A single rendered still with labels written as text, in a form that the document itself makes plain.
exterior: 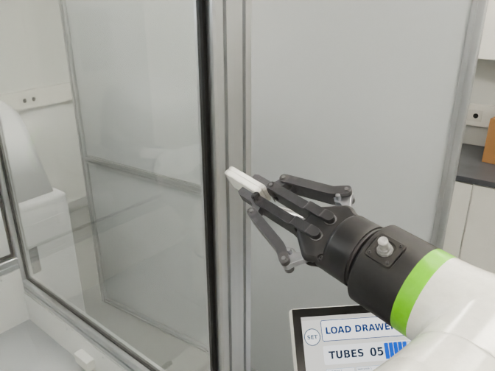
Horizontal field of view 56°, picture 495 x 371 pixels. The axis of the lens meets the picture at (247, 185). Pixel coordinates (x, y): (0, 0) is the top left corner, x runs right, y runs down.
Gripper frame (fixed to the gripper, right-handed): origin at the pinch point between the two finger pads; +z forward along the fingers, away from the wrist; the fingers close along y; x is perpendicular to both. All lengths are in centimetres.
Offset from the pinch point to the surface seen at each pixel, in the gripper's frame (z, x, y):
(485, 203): 43, 212, -149
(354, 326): 3, 70, -9
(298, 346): 10, 66, 5
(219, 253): 5.8, 13.1, 7.5
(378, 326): 0, 73, -13
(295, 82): 82, 69, -73
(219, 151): 7.6, -1.1, -1.8
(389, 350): -5, 76, -10
